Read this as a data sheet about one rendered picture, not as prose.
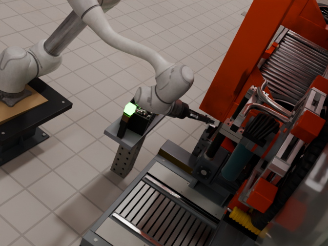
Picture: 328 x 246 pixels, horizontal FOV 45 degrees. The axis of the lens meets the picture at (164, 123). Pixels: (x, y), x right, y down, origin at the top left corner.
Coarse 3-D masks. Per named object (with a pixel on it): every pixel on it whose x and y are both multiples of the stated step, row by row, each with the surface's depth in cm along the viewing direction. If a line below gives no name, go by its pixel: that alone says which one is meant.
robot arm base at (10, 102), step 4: (24, 88) 216; (0, 92) 207; (4, 92) 207; (20, 92) 212; (24, 92) 217; (28, 92) 219; (0, 96) 207; (4, 96) 208; (8, 96) 208; (12, 96) 209; (16, 96) 210; (20, 96) 213; (24, 96) 216; (0, 100) 209; (4, 100) 208; (8, 100) 208; (12, 100) 209; (16, 100) 211; (20, 100) 214; (8, 104) 207; (12, 104) 208
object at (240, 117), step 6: (246, 108) 151; (252, 108) 155; (258, 108) 156; (264, 108) 156; (300, 108) 150; (240, 114) 148; (246, 114) 150; (270, 114) 156; (276, 114) 156; (240, 120) 147; (282, 120) 155; (288, 120) 155; (294, 120) 153; (288, 126) 155
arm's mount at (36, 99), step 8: (32, 88) 226; (32, 96) 221; (40, 96) 223; (0, 104) 207; (16, 104) 211; (24, 104) 213; (32, 104) 216; (40, 104) 219; (0, 112) 202; (8, 112) 204; (16, 112) 206; (24, 112) 211; (0, 120) 198; (8, 120) 203
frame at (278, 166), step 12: (312, 96) 153; (324, 96) 156; (288, 132) 145; (300, 144) 140; (276, 156) 140; (288, 156) 142; (276, 168) 140; (288, 168) 139; (252, 180) 182; (276, 180) 142
